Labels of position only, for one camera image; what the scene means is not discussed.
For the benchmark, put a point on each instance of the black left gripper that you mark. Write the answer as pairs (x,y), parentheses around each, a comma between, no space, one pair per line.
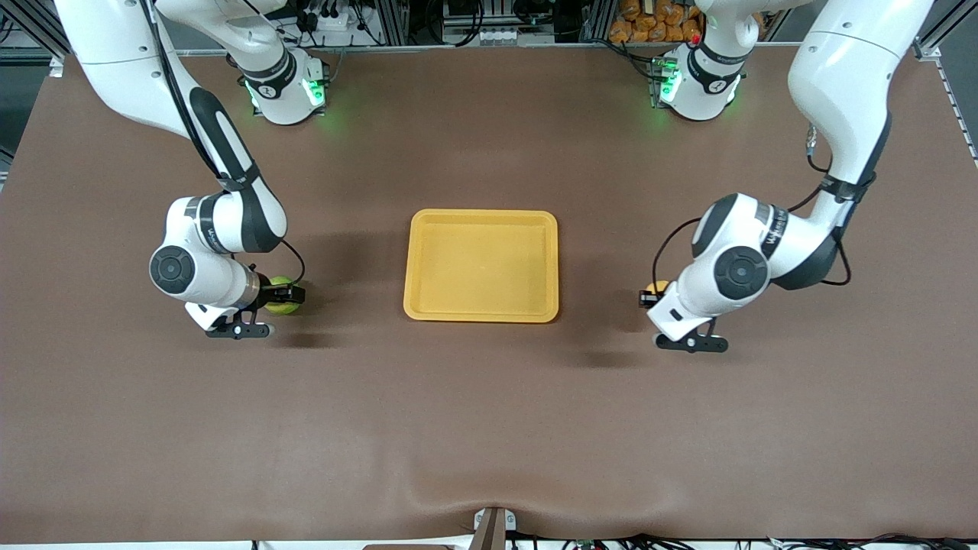
(646,299)

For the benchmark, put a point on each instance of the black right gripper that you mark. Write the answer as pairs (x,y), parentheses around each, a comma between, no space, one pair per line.
(266,291)

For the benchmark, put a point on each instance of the yellow potato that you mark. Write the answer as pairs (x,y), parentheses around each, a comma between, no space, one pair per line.
(657,287)

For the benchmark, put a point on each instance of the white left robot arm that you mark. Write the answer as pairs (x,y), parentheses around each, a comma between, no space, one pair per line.
(764,244)

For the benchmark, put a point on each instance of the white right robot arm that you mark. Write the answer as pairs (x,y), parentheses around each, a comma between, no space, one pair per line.
(221,229)

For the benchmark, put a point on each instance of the yellow plastic tray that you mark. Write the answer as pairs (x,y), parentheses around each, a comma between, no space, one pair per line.
(481,263)

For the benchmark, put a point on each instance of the brown table cover mat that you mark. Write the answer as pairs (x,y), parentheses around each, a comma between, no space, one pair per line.
(489,420)

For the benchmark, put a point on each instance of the orange packaged snack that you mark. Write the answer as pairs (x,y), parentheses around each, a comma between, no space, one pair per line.
(691,29)
(657,33)
(630,9)
(620,31)

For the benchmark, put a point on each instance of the white power strip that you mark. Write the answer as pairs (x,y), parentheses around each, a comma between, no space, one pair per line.
(340,23)

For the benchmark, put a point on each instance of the white connector strip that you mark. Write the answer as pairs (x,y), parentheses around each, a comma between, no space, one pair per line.
(497,35)

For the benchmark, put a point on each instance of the aluminium frame post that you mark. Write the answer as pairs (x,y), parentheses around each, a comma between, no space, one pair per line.
(596,19)
(390,19)

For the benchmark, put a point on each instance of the silver table edge rail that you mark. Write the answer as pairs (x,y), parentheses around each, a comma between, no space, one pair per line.
(497,48)

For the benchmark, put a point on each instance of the silver table side rail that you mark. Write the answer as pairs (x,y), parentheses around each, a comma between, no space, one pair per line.
(959,114)

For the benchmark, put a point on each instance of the aluminium frame profile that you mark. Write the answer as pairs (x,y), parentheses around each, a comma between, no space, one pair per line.
(947,23)
(30,27)

